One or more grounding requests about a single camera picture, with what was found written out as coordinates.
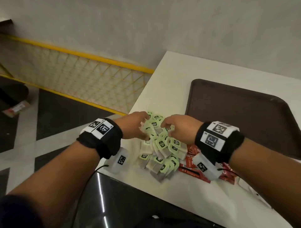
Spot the cardboard box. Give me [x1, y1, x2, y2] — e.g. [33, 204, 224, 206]
[2, 100, 30, 118]

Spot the pile of white sugar sachets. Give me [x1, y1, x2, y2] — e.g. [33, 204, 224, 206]
[237, 177, 273, 210]

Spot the brown tray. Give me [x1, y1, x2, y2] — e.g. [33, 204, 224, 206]
[185, 79, 301, 161]

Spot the person's right hand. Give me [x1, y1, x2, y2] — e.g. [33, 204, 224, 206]
[161, 114, 204, 146]

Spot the person's left forearm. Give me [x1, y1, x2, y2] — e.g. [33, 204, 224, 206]
[0, 140, 102, 228]

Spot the black left wristband with markers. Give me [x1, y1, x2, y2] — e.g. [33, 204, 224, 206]
[76, 118, 123, 160]

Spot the pile of green tea bags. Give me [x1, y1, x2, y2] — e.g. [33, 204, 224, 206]
[137, 111, 188, 183]

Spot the black glossy furniture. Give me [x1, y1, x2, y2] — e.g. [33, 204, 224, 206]
[62, 171, 226, 228]

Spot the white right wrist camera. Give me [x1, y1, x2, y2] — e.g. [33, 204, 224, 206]
[192, 153, 223, 181]

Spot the person's right forearm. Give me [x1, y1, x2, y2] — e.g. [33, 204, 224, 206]
[228, 137, 301, 228]

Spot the person's left hand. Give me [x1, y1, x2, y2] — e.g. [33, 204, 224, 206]
[114, 111, 151, 141]

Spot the black wristband with markers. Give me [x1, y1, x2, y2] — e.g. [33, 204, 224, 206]
[76, 118, 123, 160]
[194, 121, 245, 164]

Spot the pile of red Nescafe sachets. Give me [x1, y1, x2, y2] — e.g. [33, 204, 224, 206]
[178, 145, 238, 185]

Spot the black rounded object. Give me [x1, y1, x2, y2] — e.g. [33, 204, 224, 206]
[0, 83, 29, 106]

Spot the person's dark sleeve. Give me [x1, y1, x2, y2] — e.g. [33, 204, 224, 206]
[0, 195, 45, 228]

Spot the black right wristband with markers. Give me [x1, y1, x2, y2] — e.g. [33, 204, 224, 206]
[194, 121, 245, 164]

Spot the black left camera cable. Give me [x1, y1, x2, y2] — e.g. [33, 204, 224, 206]
[70, 164, 110, 228]

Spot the yellow mesh railing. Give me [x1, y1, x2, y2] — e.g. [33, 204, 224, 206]
[0, 34, 155, 117]

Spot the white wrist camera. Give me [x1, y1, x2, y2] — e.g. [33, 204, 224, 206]
[103, 147, 129, 175]
[192, 153, 223, 181]

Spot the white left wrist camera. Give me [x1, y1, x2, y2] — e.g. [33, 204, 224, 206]
[103, 147, 129, 175]

